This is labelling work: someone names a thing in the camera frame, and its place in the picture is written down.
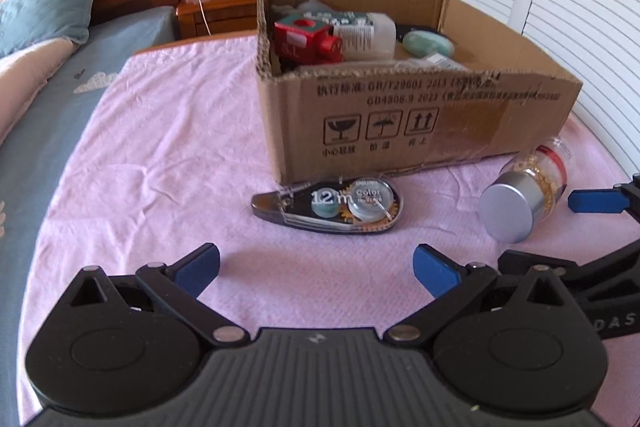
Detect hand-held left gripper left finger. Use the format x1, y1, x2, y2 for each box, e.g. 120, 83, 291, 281
47, 243, 248, 350

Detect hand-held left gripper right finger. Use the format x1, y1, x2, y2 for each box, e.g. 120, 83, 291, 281
382, 243, 583, 350

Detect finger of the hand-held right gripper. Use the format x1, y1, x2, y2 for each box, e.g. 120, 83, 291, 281
568, 174, 640, 223
497, 239, 640, 290

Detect clear jar with silver cap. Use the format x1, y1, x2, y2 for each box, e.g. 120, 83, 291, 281
477, 134, 576, 244

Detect black correction tape dispenser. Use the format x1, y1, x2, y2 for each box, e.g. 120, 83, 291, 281
250, 177, 403, 235

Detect brown cardboard box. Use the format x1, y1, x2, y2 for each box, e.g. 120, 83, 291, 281
255, 0, 585, 185

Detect white plastic bottle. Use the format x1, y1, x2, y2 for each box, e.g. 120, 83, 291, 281
300, 9, 398, 62

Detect red toy train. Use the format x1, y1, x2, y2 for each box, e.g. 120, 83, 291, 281
273, 18, 346, 65

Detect pink blanket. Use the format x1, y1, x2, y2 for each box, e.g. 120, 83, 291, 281
17, 34, 640, 418

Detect blue bed sheet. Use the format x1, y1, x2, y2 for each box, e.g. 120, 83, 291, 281
0, 4, 181, 427

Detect white louvred closet doors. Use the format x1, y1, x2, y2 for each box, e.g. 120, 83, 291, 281
382, 0, 640, 188

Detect white packet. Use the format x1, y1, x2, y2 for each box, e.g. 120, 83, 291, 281
415, 53, 473, 72

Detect teal round case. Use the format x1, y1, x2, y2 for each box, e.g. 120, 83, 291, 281
402, 29, 456, 58

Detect wooden nightstand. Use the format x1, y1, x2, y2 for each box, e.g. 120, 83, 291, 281
175, 0, 328, 40

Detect white charging cable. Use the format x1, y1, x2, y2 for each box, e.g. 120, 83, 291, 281
197, 0, 212, 38

